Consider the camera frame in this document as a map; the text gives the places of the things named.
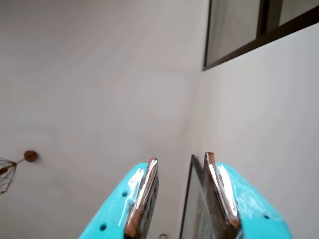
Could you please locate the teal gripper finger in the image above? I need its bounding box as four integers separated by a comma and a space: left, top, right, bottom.
201, 151, 294, 239
78, 157, 160, 239

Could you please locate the black framed picture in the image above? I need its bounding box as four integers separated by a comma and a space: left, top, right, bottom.
179, 154, 215, 239

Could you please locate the round wooden ceiling rose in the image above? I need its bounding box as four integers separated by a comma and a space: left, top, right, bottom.
23, 150, 38, 163

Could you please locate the dark framed window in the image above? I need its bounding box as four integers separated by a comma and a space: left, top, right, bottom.
203, 0, 319, 72

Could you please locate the copper wire cage pendant lamp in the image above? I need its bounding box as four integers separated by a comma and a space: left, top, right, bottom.
0, 157, 25, 195

